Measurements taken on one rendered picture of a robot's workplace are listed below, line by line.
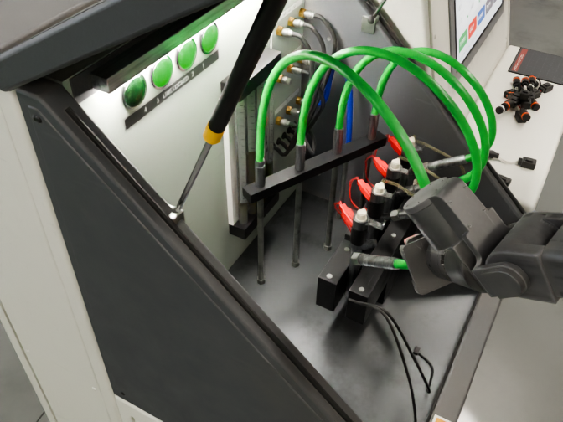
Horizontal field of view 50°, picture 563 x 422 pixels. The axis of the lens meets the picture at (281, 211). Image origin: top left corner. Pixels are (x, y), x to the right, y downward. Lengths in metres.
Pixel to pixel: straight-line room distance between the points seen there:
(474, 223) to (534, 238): 0.06
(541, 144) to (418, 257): 0.85
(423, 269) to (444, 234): 0.12
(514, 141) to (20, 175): 1.10
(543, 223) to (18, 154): 0.62
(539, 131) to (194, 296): 1.06
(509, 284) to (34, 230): 0.65
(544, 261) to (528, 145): 0.96
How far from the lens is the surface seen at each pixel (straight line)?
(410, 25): 1.24
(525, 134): 1.57
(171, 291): 0.81
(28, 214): 0.93
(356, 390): 1.16
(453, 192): 0.64
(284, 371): 0.80
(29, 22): 0.79
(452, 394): 1.05
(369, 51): 0.96
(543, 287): 0.61
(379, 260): 0.91
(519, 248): 0.60
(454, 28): 1.39
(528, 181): 1.43
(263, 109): 0.99
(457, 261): 0.67
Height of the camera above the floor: 1.82
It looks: 43 degrees down
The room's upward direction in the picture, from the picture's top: 1 degrees clockwise
